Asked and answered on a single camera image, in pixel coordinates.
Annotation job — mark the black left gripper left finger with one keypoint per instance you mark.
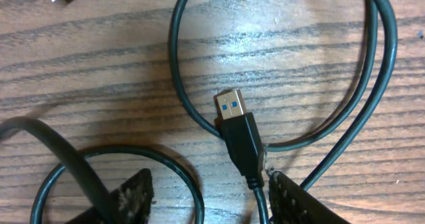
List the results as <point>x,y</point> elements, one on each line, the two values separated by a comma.
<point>134,197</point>

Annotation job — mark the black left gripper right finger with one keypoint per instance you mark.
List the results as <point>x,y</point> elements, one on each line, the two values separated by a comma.
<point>291,204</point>

